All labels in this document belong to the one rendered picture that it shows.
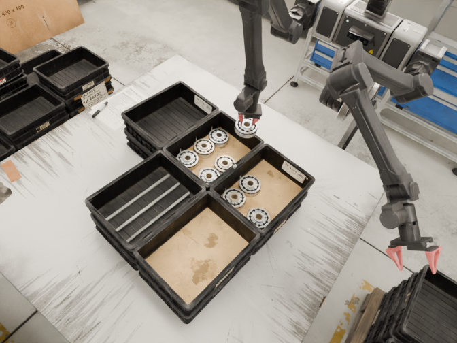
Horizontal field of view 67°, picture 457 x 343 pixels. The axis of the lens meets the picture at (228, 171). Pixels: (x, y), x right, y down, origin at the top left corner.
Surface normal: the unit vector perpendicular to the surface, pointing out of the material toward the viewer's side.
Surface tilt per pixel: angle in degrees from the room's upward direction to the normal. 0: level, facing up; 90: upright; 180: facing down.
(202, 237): 0
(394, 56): 90
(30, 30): 72
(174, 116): 0
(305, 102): 0
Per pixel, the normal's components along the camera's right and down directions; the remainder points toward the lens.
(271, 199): 0.11, -0.60
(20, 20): 0.80, 0.35
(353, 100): -0.63, 0.54
